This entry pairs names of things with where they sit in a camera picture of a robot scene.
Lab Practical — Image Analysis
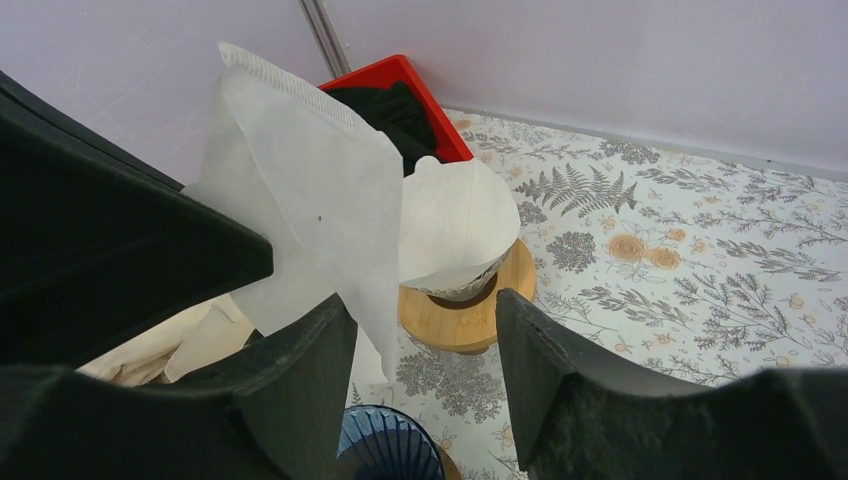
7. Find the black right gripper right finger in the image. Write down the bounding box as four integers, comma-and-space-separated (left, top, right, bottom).
496, 289, 847, 479

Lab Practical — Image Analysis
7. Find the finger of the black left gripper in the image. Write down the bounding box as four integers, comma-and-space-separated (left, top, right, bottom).
1, 76, 273, 366

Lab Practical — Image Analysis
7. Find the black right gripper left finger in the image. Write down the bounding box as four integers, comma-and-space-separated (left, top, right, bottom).
1, 295, 357, 479

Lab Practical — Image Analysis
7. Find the blue ribbed glass dripper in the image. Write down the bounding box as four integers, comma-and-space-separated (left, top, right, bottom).
335, 405, 446, 480

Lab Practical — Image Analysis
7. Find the light wooden dripper ring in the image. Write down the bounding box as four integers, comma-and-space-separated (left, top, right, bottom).
398, 238, 539, 357

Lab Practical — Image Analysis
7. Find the clear ribbed glass dripper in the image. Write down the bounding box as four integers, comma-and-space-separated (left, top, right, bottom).
422, 249, 511, 302

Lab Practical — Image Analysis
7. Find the white paper coffee filter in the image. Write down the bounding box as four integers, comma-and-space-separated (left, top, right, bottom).
399, 157, 520, 291

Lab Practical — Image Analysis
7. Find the beige cloth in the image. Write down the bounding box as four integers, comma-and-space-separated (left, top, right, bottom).
77, 294, 254, 387

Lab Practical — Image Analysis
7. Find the red plastic tray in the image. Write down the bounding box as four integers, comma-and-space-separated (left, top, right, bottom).
319, 54, 473, 163

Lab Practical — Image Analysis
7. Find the black cloth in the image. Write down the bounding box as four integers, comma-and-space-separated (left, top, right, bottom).
325, 81, 444, 177

